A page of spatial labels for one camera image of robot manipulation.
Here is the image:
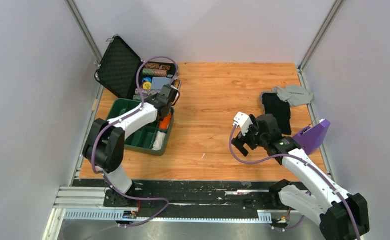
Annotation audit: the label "yellow poker chip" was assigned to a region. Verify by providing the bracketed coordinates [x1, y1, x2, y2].
[142, 81, 152, 90]

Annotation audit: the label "grey garment on table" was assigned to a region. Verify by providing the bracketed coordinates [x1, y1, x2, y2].
[272, 85, 313, 107]

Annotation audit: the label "purple plastic object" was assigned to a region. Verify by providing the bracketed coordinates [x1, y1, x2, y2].
[292, 118, 331, 156]

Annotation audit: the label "black poker chip case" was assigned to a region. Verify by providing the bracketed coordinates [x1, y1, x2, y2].
[94, 35, 178, 100]

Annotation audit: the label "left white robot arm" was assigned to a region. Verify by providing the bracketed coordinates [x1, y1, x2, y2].
[82, 84, 179, 207]

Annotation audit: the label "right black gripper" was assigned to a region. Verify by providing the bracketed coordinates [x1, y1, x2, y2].
[230, 117, 267, 157]

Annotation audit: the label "aluminium frame rails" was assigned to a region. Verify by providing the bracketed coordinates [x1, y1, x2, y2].
[41, 185, 364, 240]

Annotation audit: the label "purple cable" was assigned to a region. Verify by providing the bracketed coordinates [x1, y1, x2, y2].
[59, 56, 179, 229]
[228, 123, 362, 240]

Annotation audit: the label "black garment on table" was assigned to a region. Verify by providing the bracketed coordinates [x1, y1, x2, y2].
[260, 92, 292, 135]

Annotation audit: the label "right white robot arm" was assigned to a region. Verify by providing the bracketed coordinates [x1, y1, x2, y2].
[229, 112, 370, 240]

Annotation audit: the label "orange object in tray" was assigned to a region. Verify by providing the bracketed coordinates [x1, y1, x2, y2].
[158, 113, 172, 130]

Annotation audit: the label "blue card box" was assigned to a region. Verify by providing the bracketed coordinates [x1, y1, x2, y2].
[150, 76, 172, 90]

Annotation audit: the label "poker chip row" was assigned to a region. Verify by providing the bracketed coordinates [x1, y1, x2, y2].
[142, 68, 168, 77]
[132, 89, 160, 101]

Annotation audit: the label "lower poker chip row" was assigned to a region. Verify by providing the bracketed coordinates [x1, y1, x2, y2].
[132, 89, 160, 101]

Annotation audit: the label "upper poker chip row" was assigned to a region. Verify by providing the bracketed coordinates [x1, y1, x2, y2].
[142, 68, 168, 77]

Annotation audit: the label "green compartment tray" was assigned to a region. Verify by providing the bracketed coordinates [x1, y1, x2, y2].
[107, 98, 174, 156]

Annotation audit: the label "white object in tray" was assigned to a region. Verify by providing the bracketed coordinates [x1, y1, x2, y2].
[151, 131, 166, 151]

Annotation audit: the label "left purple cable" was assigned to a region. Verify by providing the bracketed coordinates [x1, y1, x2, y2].
[59, 56, 179, 229]

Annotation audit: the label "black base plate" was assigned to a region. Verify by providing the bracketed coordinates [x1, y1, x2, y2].
[102, 180, 336, 220]

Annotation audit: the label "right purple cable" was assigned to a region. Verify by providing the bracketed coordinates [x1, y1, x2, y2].
[228, 123, 362, 240]

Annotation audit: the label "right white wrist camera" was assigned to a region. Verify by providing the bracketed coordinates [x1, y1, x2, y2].
[233, 111, 253, 136]

